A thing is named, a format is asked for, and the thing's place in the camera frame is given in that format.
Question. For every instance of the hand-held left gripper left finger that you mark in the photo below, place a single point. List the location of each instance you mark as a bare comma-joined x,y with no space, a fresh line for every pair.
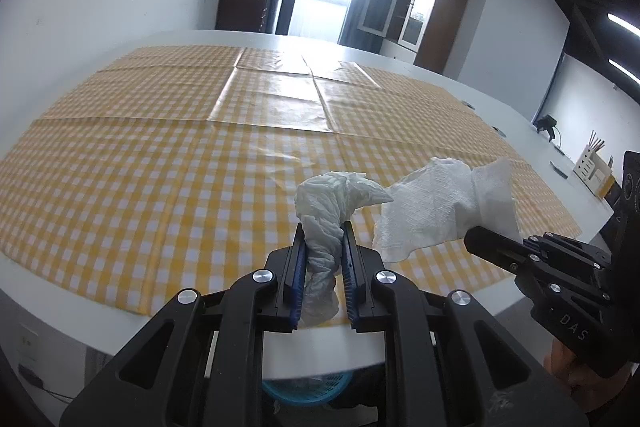
299,279

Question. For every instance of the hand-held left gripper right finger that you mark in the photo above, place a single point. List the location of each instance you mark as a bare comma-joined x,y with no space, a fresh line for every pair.
350,284

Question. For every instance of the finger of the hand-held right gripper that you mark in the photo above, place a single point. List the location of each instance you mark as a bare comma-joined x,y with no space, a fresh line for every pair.
495,247
570,247

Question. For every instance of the twisted white tissue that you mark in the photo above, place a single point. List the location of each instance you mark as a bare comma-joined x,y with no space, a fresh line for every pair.
325,217

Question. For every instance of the white paper towel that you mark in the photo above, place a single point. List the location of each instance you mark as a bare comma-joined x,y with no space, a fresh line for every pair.
440,207

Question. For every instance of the blue plastic basket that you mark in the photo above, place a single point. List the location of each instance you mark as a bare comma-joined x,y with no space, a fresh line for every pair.
305,389

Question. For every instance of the person's right hand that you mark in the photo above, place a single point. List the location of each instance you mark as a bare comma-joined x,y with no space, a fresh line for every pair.
567,372

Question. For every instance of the yellow box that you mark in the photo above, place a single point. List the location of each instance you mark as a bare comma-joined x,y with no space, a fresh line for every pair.
611,189

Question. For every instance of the flat black desk item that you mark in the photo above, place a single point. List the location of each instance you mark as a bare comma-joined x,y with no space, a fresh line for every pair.
558,169

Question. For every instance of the white pen holder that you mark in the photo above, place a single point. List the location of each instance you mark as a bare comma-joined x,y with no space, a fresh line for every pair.
590,167

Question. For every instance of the small black desk device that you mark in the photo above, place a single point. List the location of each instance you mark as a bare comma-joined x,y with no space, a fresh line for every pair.
546,124

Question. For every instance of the white table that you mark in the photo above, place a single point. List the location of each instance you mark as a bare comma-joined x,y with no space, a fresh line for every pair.
425,77

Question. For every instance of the ceiling strip light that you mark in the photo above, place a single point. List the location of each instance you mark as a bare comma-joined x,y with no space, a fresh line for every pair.
624,22
624,71

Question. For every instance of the yellow checkered tablecloth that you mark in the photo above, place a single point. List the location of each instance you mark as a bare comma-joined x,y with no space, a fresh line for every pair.
150,157

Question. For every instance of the wooden glass-door cabinet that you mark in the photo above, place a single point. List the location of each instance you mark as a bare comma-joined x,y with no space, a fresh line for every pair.
445,17

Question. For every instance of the black power adapter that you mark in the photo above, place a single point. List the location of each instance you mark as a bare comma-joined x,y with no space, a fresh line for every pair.
31,375

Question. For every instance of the white wall outlet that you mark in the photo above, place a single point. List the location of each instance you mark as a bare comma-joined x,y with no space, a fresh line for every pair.
28,342

